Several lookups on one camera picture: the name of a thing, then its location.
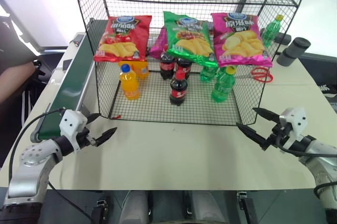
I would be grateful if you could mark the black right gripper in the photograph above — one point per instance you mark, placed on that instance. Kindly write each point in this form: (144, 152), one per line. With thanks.
(280, 134)

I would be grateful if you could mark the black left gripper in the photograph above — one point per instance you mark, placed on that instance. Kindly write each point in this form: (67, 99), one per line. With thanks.
(83, 137)

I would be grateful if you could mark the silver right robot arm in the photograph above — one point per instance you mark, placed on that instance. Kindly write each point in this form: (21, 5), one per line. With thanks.
(323, 161)

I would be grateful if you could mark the bare person forearm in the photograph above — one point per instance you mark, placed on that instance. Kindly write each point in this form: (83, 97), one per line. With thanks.
(14, 79)

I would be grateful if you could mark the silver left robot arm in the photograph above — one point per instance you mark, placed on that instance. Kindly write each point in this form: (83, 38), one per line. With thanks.
(29, 163)

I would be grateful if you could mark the green conveyor belt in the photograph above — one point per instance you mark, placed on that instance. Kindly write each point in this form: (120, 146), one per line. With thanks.
(71, 76)

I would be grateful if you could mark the orange soda bottle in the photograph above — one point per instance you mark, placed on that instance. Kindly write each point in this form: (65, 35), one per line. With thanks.
(129, 84)
(142, 70)

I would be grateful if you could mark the red scissors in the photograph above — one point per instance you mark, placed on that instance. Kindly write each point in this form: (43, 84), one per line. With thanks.
(256, 73)

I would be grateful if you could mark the green soda bottle yellow cap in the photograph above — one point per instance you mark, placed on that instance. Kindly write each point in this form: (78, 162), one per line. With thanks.
(271, 32)
(206, 74)
(221, 87)

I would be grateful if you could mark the black mat with white print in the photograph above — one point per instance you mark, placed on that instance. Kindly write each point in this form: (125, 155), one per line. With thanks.
(323, 71)

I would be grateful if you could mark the magenta potato chips bag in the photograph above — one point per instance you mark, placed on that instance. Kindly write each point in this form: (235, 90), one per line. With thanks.
(158, 45)
(242, 42)

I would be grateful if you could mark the grey cylindrical roller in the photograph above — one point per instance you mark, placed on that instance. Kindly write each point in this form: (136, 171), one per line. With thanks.
(297, 48)

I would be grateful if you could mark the cola bottle red label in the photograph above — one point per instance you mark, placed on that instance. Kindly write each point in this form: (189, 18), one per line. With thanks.
(178, 90)
(184, 66)
(166, 67)

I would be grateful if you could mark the red potato chips bag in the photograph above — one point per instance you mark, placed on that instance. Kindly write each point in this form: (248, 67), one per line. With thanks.
(123, 37)

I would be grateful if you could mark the green potato chips bag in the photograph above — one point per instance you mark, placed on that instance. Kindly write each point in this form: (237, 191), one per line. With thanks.
(189, 40)

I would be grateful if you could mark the person in dark clothes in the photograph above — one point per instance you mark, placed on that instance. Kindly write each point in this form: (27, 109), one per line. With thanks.
(13, 42)

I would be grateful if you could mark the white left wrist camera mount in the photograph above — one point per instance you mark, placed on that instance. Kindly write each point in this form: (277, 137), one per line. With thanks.
(71, 122)

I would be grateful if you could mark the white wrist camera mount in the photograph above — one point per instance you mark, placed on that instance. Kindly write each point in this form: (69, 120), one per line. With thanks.
(296, 118)
(71, 122)

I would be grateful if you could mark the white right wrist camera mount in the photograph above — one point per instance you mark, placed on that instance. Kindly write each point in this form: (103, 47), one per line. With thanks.
(296, 118)

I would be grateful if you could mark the black table bracket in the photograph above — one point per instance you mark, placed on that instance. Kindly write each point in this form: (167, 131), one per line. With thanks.
(247, 208)
(100, 211)

